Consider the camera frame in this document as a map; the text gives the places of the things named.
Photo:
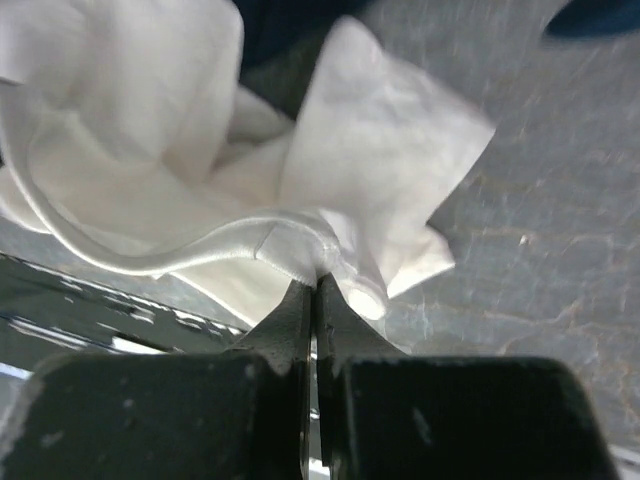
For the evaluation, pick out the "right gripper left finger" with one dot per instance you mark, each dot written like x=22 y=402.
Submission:
x=242 y=413

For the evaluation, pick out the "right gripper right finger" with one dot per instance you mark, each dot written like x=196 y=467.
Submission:
x=388 y=415

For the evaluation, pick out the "white t shirt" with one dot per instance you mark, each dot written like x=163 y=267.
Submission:
x=126 y=135

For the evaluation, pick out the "navy blue t shirt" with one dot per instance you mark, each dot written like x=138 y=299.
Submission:
x=271 y=27

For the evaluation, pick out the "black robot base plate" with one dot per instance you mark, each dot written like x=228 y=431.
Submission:
x=74 y=313

